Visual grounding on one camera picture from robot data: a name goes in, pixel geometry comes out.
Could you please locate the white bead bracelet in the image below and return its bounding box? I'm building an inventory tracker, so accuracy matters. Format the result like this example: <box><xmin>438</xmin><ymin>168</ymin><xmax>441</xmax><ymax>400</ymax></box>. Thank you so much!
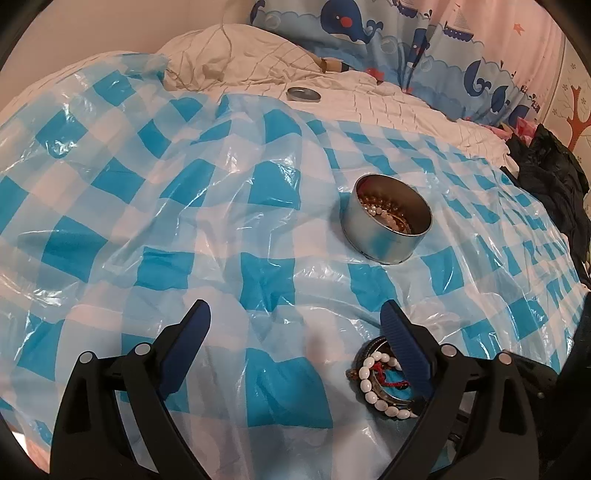
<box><xmin>358</xmin><ymin>352</ymin><xmax>419</xmax><ymax>422</ymax></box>

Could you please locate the brown bead bracelet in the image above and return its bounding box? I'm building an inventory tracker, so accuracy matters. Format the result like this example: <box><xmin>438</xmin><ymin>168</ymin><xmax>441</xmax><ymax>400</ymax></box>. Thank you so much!
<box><xmin>359</xmin><ymin>191</ymin><xmax>409</xmax><ymax>217</ymax></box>

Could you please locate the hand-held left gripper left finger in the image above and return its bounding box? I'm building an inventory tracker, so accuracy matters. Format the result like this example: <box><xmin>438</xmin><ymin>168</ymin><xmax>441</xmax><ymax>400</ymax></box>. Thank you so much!
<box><xmin>51</xmin><ymin>299</ymin><xmax>212</xmax><ymax>480</ymax></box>

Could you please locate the blue checked plastic sheet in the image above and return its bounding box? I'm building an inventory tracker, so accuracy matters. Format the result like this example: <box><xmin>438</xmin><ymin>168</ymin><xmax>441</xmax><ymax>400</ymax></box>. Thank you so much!
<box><xmin>0</xmin><ymin>53</ymin><xmax>591</xmax><ymax>480</ymax></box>

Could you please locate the pink cloth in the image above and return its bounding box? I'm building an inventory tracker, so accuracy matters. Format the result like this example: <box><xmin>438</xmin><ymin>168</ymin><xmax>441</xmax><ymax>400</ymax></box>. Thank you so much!
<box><xmin>492</xmin><ymin>117</ymin><xmax>536</xmax><ymax>144</ymax></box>

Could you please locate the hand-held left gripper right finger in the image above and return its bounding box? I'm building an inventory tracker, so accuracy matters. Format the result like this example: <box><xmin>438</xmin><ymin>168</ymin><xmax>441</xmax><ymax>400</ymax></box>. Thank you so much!
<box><xmin>380</xmin><ymin>299</ymin><xmax>541</xmax><ymax>480</ymax></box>

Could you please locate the white striped quilt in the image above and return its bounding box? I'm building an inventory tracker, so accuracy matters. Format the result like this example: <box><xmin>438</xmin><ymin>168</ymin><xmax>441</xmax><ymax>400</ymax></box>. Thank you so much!
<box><xmin>159</xmin><ymin>24</ymin><xmax>509</xmax><ymax>162</ymax></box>

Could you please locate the brown strap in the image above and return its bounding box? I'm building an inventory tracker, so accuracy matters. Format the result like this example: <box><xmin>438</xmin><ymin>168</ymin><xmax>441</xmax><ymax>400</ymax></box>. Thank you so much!
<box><xmin>314</xmin><ymin>55</ymin><xmax>352</xmax><ymax>75</ymax></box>

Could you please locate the round metal tin lid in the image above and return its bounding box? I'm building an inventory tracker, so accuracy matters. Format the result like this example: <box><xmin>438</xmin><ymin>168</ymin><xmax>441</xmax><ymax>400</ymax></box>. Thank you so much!
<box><xmin>285</xmin><ymin>86</ymin><xmax>321</xmax><ymax>103</ymax></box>

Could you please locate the beaded jewelry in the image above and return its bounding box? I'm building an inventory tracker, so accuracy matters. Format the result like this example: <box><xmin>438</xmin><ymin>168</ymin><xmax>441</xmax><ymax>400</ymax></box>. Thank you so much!
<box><xmin>367</xmin><ymin>205</ymin><xmax>411</xmax><ymax>233</ymax></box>

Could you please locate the red string bracelet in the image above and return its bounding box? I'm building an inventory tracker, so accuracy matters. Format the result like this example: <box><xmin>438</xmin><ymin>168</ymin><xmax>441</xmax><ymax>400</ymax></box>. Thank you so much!
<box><xmin>369</xmin><ymin>362</ymin><xmax>411</xmax><ymax>389</ymax></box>

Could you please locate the whale print curtain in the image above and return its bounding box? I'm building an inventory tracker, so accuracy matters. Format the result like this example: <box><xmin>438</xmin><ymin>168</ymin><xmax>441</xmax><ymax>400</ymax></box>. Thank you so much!
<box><xmin>249</xmin><ymin>0</ymin><xmax>568</xmax><ymax>127</ymax></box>

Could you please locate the black clothing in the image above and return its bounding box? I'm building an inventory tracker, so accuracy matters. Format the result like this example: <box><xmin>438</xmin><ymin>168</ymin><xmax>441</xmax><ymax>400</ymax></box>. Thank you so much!
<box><xmin>501</xmin><ymin>124</ymin><xmax>591</xmax><ymax>287</ymax></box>

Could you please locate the round metal tin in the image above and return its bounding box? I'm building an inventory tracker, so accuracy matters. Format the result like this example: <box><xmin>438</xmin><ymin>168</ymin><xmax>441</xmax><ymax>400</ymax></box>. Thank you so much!
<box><xmin>341</xmin><ymin>174</ymin><xmax>433</xmax><ymax>265</ymax></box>

